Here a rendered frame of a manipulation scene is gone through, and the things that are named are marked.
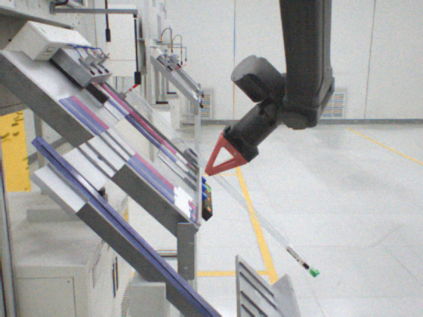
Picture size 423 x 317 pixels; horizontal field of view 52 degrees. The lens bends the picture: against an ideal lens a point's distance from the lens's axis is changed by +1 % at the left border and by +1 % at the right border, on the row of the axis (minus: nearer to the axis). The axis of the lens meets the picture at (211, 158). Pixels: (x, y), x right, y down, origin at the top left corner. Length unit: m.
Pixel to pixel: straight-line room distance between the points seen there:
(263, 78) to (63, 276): 0.87
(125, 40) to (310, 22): 4.25
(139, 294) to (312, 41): 0.48
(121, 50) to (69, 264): 3.64
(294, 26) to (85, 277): 0.98
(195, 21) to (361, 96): 3.26
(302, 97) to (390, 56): 7.81
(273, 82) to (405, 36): 7.86
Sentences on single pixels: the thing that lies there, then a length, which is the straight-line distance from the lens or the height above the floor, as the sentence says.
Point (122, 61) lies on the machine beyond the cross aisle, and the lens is 4.75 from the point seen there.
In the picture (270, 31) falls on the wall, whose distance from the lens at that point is 7.87.
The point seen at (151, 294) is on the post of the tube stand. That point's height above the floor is 0.81.
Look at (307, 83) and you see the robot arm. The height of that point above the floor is 1.16.
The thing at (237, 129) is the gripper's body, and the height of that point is 1.07.
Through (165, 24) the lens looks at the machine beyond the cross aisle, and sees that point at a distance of 6.27.
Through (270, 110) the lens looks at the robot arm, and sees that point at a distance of 0.75.
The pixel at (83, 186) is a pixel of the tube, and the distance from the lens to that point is 0.59.
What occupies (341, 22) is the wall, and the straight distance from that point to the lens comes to 8.16.
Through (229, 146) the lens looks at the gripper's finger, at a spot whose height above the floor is 1.04.
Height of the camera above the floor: 1.19
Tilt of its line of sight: 13 degrees down
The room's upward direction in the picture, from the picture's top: straight up
